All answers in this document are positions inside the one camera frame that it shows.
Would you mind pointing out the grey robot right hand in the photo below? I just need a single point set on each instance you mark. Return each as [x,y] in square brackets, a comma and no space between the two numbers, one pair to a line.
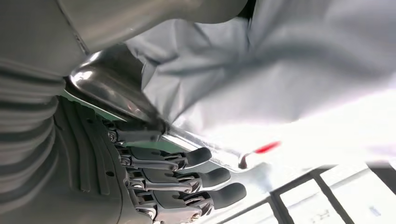
[92,173]

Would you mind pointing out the steel scale tray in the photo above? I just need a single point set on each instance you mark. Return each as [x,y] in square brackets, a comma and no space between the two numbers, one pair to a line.
[108,86]

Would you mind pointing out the black window frame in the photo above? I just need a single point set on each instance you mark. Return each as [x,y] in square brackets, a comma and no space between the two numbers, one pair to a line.
[318,182]

